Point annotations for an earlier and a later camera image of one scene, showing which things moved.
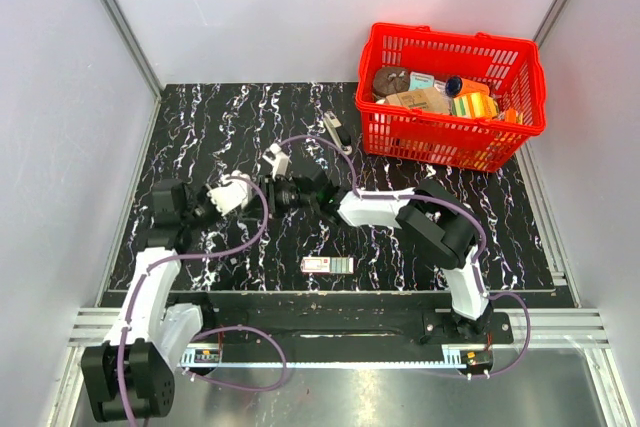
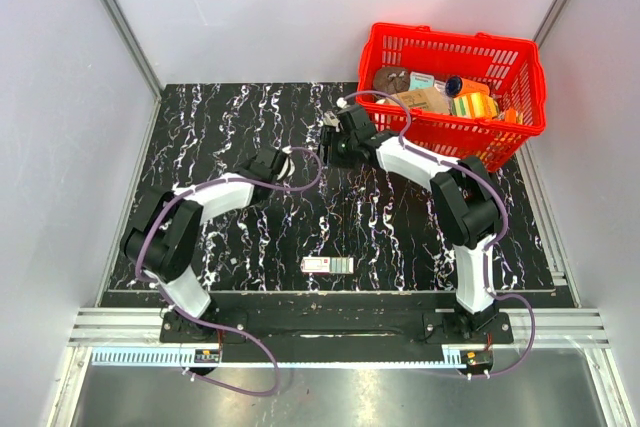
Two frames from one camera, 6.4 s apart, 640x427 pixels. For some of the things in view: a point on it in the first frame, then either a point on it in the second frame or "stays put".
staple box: [327, 265] stays put
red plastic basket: [464, 99] stays put
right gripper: [273, 191] -> [329, 138]
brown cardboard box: [429, 99] stays put
